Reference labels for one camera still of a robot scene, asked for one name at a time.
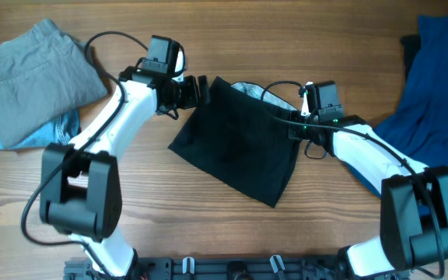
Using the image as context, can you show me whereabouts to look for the black garment far right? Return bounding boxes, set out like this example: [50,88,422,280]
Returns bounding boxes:
[400,34,421,79]

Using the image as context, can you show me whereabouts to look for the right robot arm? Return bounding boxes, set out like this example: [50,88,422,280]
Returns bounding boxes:
[289,112,448,279]

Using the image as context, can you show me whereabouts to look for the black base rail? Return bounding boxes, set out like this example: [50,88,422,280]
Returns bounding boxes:
[63,254,349,280]

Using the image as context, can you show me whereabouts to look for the white rail clip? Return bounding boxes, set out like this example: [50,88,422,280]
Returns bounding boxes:
[269,254,285,274]
[182,257,195,275]

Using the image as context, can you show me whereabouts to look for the blue garment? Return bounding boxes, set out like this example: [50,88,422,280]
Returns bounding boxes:
[374,15,448,167]

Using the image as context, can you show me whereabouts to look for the black shorts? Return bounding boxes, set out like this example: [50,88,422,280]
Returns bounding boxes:
[168,77,299,207]

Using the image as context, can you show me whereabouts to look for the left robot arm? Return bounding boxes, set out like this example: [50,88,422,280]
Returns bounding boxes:
[39,66,210,279]

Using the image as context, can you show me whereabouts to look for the folded light blue jeans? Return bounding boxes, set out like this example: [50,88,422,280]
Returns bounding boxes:
[0,109,80,150]

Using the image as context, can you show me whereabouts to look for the folded grey trousers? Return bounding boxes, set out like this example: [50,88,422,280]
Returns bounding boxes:
[0,19,107,148]

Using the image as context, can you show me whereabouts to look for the left white rail clip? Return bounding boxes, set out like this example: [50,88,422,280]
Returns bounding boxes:
[182,257,195,275]

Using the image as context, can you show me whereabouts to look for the right white rail clip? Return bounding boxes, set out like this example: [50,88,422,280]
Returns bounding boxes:
[269,254,285,274]

